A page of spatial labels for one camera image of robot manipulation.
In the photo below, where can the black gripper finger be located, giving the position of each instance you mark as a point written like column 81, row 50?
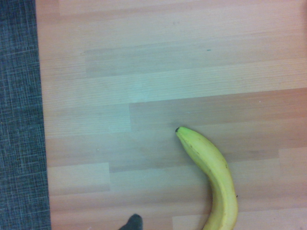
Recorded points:
column 133, row 223

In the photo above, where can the wooden top coffee table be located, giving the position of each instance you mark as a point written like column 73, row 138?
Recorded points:
column 153, row 79

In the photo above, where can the yellow banana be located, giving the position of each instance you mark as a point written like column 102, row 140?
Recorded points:
column 213, row 167

